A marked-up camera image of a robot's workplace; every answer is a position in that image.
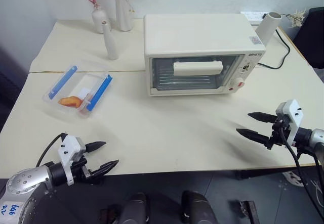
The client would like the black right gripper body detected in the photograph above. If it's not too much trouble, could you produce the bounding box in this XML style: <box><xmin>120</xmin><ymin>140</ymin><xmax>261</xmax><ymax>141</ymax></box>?
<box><xmin>266</xmin><ymin>115</ymin><xmax>292</xmax><ymax>151</ymax></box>

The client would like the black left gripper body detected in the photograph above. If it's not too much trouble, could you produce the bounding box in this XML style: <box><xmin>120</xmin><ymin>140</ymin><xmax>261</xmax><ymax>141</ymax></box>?
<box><xmin>70</xmin><ymin>156</ymin><xmax>102</xmax><ymax>185</ymax></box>

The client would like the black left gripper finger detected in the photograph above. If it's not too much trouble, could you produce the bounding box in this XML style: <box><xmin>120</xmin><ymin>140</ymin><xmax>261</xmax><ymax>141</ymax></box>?
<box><xmin>91</xmin><ymin>159</ymin><xmax>120</xmax><ymax>177</ymax></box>
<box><xmin>85</xmin><ymin>141</ymin><xmax>107</xmax><ymax>155</ymax></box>

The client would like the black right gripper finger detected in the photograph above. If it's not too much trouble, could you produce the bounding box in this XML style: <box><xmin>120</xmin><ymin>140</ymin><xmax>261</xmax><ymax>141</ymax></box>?
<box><xmin>235</xmin><ymin>128</ymin><xmax>273</xmax><ymax>145</ymax></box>
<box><xmin>248</xmin><ymin>111</ymin><xmax>278</xmax><ymax>124</ymax></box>

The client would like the white knob with red mark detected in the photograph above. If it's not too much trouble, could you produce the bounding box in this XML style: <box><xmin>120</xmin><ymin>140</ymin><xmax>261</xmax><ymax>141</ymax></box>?
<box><xmin>232</xmin><ymin>77</ymin><xmax>247</xmax><ymax>88</ymax></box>

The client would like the orange food piece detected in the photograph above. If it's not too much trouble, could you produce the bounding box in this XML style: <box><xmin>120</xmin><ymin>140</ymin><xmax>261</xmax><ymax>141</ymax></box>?
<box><xmin>58</xmin><ymin>96</ymin><xmax>83</xmax><ymax>109</ymax></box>

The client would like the clear container with blue clips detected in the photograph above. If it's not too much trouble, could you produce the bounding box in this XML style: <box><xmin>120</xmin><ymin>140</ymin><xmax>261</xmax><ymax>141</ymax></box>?
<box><xmin>42</xmin><ymin>64</ymin><xmax>114</xmax><ymax>120</ymax></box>

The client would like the cream toaster oven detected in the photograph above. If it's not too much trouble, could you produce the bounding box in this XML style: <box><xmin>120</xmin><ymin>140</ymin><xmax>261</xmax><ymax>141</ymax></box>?
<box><xmin>143</xmin><ymin>13</ymin><xmax>267</xmax><ymax>98</ymax></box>

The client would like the white object on floor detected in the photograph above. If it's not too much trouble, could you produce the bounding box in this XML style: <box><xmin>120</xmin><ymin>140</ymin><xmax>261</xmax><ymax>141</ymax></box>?
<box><xmin>281</xmin><ymin>170</ymin><xmax>304</xmax><ymax>187</ymax></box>

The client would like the dark rounded shape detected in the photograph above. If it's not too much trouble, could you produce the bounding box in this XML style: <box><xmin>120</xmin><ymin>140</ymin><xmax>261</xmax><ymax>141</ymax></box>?
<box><xmin>180</xmin><ymin>190</ymin><xmax>216</xmax><ymax>224</ymax></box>
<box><xmin>120</xmin><ymin>192</ymin><xmax>149</xmax><ymax>224</ymax></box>

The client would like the blue container clip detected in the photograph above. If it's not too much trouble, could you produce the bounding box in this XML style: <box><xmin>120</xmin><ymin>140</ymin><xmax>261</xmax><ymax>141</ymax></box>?
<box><xmin>48</xmin><ymin>66</ymin><xmax>77</xmax><ymax>100</ymax></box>
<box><xmin>88</xmin><ymin>74</ymin><xmax>113</xmax><ymax>111</ymax></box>

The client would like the white cylinder vase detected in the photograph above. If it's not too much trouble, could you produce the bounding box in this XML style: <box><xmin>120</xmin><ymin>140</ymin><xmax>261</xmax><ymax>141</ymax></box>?
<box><xmin>255</xmin><ymin>11</ymin><xmax>283</xmax><ymax>47</ymax></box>

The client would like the black chair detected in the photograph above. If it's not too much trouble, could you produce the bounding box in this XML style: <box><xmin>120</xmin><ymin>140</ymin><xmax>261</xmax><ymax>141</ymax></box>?
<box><xmin>293</xmin><ymin>7</ymin><xmax>324</xmax><ymax>70</ymax></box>

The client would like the white power strip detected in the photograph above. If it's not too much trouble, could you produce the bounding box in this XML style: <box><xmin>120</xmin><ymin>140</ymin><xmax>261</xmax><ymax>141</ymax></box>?
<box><xmin>240</xmin><ymin>10</ymin><xmax>269</xmax><ymax>24</ymax></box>

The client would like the slim white bottle vase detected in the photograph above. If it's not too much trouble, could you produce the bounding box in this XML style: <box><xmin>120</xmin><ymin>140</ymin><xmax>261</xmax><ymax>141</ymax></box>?
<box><xmin>101</xmin><ymin>21</ymin><xmax>120</xmax><ymax>61</ymax></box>

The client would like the white dried flower sprig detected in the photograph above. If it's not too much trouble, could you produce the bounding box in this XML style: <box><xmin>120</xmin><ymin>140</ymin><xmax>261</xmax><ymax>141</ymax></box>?
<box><xmin>281</xmin><ymin>8</ymin><xmax>307</xmax><ymax>29</ymax></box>

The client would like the round white vase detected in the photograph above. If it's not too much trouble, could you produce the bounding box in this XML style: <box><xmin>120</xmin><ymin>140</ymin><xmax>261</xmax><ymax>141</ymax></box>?
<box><xmin>91</xmin><ymin>7</ymin><xmax>111</xmax><ymax>34</ymax></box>

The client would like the tall ribbed white vase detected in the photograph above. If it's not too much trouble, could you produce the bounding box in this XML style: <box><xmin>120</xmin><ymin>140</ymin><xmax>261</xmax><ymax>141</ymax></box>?
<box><xmin>114</xmin><ymin>0</ymin><xmax>135</xmax><ymax>32</ymax></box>

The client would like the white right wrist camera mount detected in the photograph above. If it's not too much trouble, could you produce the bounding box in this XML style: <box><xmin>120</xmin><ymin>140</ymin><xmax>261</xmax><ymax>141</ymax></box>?
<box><xmin>275</xmin><ymin>99</ymin><xmax>304</xmax><ymax>147</ymax></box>

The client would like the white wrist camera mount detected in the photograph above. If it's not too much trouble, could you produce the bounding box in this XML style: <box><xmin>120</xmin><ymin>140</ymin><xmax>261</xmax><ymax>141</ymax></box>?
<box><xmin>57</xmin><ymin>134</ymin><xmax>87</xmax><ymax>186</ymax></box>
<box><xmin>275</xmin><ymin>99</ymin><xmax>304</xmax><ymax>147</ymax></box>

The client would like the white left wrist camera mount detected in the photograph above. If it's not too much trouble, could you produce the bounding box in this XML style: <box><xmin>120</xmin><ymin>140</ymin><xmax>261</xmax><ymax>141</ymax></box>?
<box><xmin>57</xmin><ymin>134</ymin><xmax>87</xmax><ymax>186</ymax></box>

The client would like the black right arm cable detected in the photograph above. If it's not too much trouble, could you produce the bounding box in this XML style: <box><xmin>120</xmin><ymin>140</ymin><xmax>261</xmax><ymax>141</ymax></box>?
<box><xmin>279</xmin><ymin>125</ymin><xmax>324</xmax><ymax>224</ymax></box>

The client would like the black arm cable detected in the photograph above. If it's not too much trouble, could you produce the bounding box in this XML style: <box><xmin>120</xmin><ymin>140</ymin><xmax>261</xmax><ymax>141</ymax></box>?
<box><xmin>279</xmin><ymin>125</ymin><xmax>324</xmax><ymax>224</ymax></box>
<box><xmin>35</xmin><ymin>132</ymin><xmax>67</xmax><ymax>168</ymax></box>

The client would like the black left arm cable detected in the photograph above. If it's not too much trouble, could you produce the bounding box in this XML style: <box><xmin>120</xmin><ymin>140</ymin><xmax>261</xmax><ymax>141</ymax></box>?
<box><xmin>35</xmin><ymin>132</ymin><xmax>67</xmax><ymax>168</ymax></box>

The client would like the black power cable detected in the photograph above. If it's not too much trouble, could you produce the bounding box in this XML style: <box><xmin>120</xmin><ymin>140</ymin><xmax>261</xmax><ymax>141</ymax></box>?
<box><xmin>257</xmin><ymin>27</ymin><xmax>291</xmax><ymax>70</ymax></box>

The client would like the cream oven door handle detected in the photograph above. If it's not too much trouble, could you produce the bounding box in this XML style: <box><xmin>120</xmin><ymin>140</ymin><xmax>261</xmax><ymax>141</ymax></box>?
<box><xmin>173</xmin><ymin>60</ymin><xmax>224</xmax><ymax>77</ymax></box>

